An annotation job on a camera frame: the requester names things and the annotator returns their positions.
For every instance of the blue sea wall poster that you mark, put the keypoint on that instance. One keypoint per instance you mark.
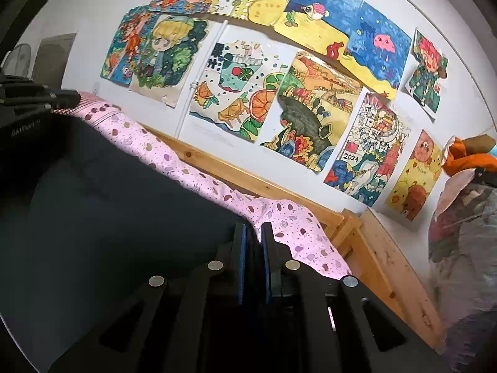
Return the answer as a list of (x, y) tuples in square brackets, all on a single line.
[(349, 31)]

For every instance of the landscape wall poster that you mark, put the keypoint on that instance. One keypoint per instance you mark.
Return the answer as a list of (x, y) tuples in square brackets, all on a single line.
[(310, 112)]

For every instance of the yellow bear wall poster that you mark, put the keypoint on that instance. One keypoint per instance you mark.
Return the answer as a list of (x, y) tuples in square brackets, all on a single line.
[(415, 178)]

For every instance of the clear plastic bag of clothes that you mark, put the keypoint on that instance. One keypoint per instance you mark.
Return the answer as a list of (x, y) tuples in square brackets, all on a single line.
[(470, 260)]

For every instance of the blond boy wall poster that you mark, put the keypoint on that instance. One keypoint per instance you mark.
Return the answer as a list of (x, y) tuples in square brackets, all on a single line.
[(167, 58)]

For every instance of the black jacket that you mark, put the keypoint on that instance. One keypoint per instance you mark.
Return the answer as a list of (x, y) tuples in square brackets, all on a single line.
[(116, 209)]

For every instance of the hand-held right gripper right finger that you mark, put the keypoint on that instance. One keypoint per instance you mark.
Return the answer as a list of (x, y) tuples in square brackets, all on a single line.
[(266, 264)]

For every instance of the orange cloth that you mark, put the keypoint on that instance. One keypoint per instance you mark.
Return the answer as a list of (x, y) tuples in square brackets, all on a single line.
[(470, 159)]

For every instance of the pink patterned bed sheet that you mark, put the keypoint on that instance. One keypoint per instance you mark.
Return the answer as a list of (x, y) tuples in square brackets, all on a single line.
[(217, 190)]

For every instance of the orange-haired girl wall poster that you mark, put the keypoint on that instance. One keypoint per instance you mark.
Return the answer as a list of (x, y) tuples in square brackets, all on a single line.
[(124, 46)]

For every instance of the red-haired figure wall poster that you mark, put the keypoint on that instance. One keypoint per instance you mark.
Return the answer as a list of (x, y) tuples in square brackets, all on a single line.
[(427, 74)]

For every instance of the buildings and dragon wall poster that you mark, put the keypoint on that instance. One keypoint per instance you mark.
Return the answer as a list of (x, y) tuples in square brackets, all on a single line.
[(369, 151)]

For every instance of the wooden bed frame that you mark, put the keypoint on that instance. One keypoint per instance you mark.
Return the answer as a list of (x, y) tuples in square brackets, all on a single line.
[(380, 264)]

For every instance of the electric fan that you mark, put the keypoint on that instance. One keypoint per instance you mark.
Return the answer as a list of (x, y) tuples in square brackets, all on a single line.
[(17, 60)]

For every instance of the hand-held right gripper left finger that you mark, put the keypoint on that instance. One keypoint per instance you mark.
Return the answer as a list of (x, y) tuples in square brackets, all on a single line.
[(242, 264)]

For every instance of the fruit juice wall poster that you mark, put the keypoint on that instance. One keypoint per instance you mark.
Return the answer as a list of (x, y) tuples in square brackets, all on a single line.
[(233, 85)]

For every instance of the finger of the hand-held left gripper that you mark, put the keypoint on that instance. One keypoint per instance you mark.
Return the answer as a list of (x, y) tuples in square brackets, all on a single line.
[(62, 99)]

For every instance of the white wall pipe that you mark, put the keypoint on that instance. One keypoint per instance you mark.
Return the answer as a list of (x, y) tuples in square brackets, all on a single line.
[(185, 97)]

